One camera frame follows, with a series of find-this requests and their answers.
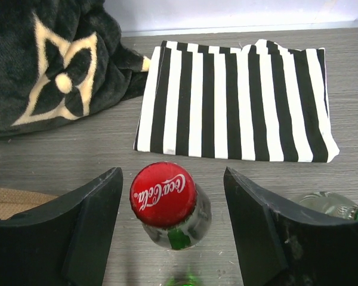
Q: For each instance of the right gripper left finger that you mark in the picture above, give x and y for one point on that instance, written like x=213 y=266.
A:
x=65 y=241

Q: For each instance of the black floral plush blanket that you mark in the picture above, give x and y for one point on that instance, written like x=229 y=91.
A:
x=61 y=61

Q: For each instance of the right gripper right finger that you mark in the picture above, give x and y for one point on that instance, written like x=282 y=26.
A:
x=280 y=242

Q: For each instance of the black white striped cloth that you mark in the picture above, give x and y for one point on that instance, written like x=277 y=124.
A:
x=261 y=102

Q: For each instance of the Coca-Cola glass bottle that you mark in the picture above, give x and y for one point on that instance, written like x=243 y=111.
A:
x=174 y=211

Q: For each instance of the clear glass bottle back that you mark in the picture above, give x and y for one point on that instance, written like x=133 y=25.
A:
x=329 y=203

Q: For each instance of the brown burlap canvas bag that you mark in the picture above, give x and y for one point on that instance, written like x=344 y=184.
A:
x=13 y=201

